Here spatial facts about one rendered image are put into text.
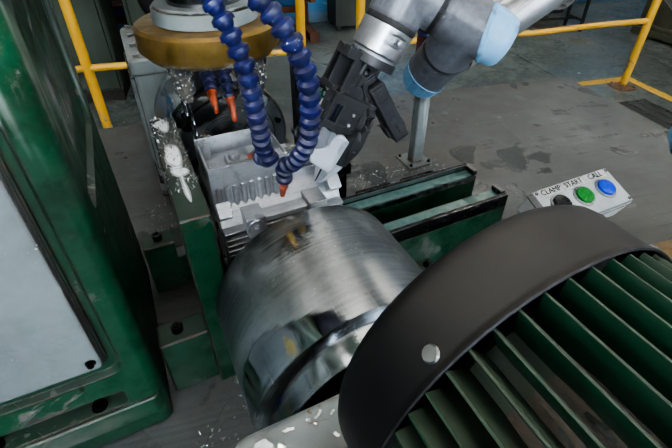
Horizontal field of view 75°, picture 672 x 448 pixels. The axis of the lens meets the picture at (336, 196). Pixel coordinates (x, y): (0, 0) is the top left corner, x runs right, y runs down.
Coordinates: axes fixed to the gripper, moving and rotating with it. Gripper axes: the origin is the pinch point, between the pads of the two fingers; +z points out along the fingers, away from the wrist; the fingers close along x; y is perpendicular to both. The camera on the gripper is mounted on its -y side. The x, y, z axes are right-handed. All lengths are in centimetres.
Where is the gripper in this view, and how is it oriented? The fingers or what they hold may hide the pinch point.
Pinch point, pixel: (323, 176)
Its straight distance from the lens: 70.2
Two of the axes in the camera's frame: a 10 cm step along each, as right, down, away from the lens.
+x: 4.3, 5.4, -7.3
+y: -7.8, -1.8, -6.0
